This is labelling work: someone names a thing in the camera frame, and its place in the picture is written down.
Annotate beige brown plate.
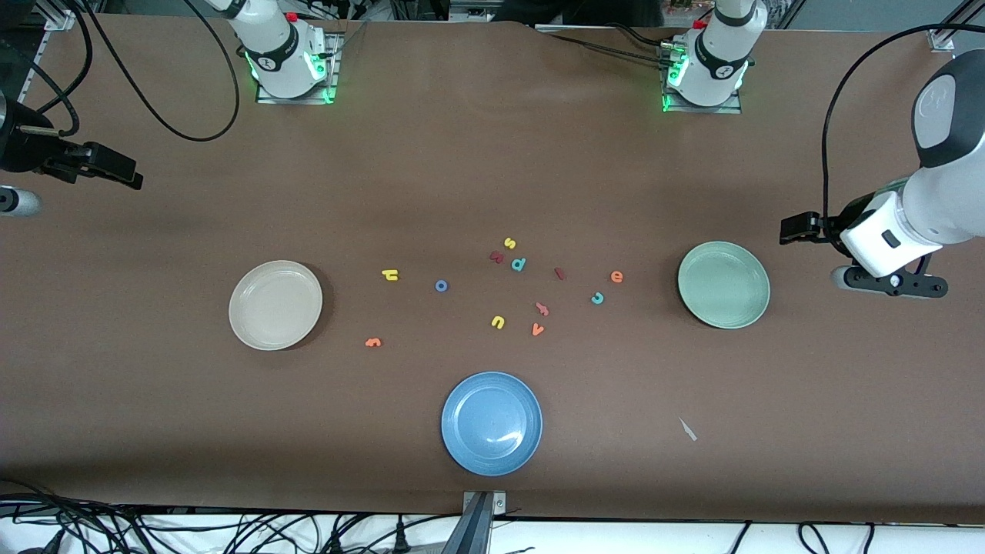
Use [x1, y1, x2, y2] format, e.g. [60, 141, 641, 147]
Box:
[229, 260, 323, 352]

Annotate grey metal bracket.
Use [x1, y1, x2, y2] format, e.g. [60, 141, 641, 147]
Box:
[449, 0, 501, 22]

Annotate brown table cover sheet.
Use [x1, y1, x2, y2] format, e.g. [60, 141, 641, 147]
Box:
[0, 14, 985, 526]

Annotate looped black cable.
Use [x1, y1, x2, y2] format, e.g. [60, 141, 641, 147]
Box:
[798, 522, 833, 554]

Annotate grey metal camera mount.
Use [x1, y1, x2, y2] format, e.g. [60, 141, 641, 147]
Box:
[460, 490, 509, 554]

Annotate black cable tangle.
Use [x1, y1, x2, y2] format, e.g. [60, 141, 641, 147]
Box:
[0, 481, 324, 554]

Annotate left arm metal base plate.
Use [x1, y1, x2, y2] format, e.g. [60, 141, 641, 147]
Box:
[660, 38, 743, 115]

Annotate green plate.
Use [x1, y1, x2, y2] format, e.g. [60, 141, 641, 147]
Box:
[677, 241, 771, 330]

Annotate aluminium frame profile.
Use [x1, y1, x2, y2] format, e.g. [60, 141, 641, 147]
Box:
[42, 0, 78, 32]
[927, 0, 985, 52]

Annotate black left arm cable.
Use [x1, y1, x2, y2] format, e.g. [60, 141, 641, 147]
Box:
[820, 23, 985, 232]

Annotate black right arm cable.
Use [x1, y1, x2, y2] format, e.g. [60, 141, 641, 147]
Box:
[19, 0, 243, 143]

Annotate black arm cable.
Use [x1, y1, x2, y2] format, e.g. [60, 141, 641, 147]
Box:
[19, 0, 243, 143]
[820, 23, 985, 232]

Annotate blue plate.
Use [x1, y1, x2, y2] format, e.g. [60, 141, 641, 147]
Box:
[441, 372, 543, 477]

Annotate black base cable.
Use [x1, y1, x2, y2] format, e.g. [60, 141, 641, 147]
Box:
[539, 31, 678, 66]
[612, 22, 678, 48]

